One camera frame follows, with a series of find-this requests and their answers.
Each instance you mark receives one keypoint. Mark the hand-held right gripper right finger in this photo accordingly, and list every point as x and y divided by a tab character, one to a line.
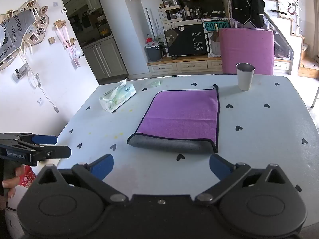
219	165

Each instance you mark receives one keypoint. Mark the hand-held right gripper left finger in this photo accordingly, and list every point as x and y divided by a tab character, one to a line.
102	165

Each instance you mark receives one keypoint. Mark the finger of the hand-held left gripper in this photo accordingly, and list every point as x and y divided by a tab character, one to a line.
56	151
46	139

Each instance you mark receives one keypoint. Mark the purple and grey towel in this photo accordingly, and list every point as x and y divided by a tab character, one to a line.
182	119

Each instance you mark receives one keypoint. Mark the person's left hand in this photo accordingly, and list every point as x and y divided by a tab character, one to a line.
11	181

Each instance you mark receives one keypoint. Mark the red packet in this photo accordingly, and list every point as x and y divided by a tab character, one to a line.
27	176

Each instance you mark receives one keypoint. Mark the tissue pack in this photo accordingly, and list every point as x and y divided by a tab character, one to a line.
117	95

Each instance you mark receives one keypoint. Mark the metal cup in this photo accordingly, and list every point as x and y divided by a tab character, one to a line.
245	76

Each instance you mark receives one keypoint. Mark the small clear lid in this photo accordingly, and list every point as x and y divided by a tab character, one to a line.
156	83

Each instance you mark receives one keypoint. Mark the grey kitchen cabinet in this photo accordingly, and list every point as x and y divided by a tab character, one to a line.
103	58

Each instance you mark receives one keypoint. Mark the cream drawer cabinet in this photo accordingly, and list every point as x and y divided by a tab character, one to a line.
219	66

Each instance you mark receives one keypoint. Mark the pink chair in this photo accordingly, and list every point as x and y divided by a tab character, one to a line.
246	51

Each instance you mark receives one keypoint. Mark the grey bucket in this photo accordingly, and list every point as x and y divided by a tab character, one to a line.
153	51

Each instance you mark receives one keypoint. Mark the green sign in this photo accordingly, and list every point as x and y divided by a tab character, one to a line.
216	26

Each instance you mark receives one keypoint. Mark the wooden staircase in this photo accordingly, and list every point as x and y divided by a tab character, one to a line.
296	34

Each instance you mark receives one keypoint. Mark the white shelf with bottles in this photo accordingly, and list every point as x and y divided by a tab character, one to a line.
174	12

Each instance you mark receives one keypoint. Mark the black vest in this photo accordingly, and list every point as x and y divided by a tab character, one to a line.
247	2

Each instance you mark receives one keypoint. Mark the wall photo board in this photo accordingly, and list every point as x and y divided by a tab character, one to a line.
22	32

